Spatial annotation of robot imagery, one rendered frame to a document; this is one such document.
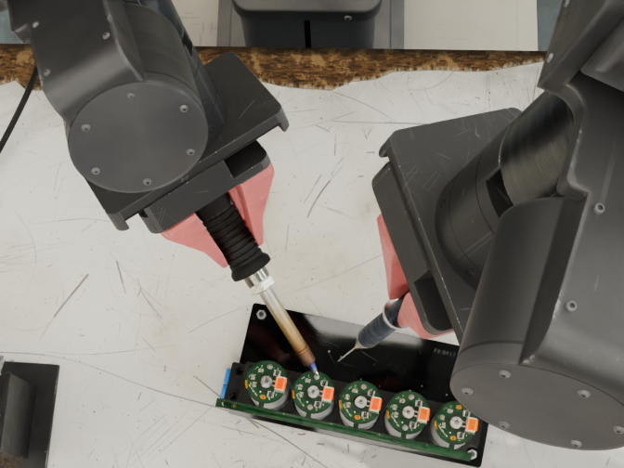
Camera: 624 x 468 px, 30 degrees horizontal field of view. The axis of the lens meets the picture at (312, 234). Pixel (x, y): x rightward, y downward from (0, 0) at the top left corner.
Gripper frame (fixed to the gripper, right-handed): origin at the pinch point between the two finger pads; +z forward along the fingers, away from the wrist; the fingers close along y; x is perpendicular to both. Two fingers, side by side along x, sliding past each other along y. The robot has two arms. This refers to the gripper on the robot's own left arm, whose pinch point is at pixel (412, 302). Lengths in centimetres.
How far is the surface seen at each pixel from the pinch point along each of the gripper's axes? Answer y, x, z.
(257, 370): -1.7, -2.6, 16.4
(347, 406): 2.0, 1.4, 14.9
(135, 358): -6.0, -7.3, 24.7
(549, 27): -47, 74, 75
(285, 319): -3.6, -1.0, 13.6
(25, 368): -7.6, -13.8, 26.7
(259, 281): -5.9, -2.1, 12.5
